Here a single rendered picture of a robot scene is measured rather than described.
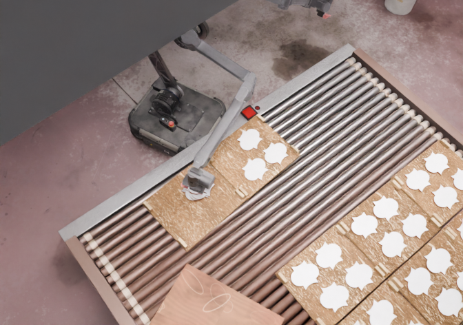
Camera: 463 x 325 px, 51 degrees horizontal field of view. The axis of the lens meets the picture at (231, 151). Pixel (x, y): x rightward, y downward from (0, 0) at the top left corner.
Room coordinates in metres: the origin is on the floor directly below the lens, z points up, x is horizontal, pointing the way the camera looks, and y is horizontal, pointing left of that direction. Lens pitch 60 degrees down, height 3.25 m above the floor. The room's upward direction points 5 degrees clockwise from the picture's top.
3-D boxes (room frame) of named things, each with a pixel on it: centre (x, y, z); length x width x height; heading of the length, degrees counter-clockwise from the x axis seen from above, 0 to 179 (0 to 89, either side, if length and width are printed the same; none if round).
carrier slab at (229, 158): (1.33, -0.11, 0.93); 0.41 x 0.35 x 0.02; 137
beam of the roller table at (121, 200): (1.49, 0.04, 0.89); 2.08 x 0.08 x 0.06; 133
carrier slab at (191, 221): (1.03, 0.17, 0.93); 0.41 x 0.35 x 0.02; 138
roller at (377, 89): (1.25, -0.18, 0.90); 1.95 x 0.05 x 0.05; 133
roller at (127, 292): (1.18, -0.25, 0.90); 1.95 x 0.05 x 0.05; 133
